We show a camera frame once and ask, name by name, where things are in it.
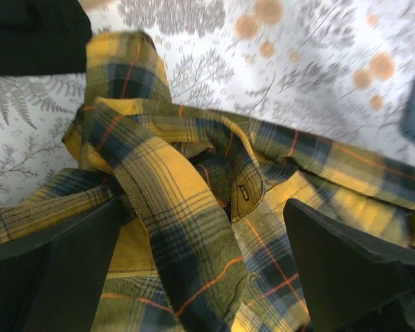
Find black shirt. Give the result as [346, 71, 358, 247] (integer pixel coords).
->
[0, 0, 92, 76]

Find yellow plaid flannel shirt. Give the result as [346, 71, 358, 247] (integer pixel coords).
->
[0, 32, 415, 331]

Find floral patterned tablecloth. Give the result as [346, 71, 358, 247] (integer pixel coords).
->
[0, 1, 415, 205]

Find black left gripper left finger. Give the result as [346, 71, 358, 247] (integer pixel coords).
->
[0, 198, 123, 332]

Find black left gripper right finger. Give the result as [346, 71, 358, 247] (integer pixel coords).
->
[284, 199, 415, 331]

